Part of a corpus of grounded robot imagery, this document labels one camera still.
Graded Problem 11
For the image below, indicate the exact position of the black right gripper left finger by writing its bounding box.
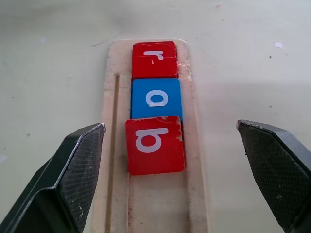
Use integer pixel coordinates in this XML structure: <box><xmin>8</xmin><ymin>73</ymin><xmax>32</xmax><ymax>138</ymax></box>
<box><xmin>0</xmin><ymin>122</ymin><xmax>106</xmax><ymax>233</ymax></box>

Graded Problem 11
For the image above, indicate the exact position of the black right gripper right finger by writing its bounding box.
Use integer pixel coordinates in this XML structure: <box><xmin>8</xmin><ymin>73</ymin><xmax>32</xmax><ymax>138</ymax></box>
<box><xmin>236</xmin><ymin>119</ymin><xmax>311</xmax><ymax>233</ymax></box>

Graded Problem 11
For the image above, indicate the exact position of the red letter b block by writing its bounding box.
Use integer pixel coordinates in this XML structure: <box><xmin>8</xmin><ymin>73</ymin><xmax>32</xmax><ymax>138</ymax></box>
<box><xmin>124</xmin><ymin>115</ymin><xmax>185</xmax><ymax>176</ymax></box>

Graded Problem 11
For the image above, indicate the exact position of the light wooden letter tray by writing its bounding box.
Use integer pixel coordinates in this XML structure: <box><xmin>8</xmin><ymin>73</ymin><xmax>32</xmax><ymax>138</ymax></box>
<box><xmin>91</xmin><ymin>37</ymin><xmax>211</xmax><ymax>233</ymax></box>

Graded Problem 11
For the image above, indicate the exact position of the blue letter o block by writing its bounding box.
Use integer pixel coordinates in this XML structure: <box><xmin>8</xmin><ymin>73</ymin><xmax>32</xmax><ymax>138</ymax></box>
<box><xmin>130</xmin><ymin>78</ymin><xmax>183</xmax><ymax>121</ymax></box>

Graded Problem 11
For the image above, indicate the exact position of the red letter r block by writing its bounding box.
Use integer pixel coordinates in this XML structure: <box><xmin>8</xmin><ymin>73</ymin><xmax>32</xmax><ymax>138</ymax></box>
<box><xmin>132</xmin><ymin>41</ymin><xmax>179</xmax><ymax>80</ymax></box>

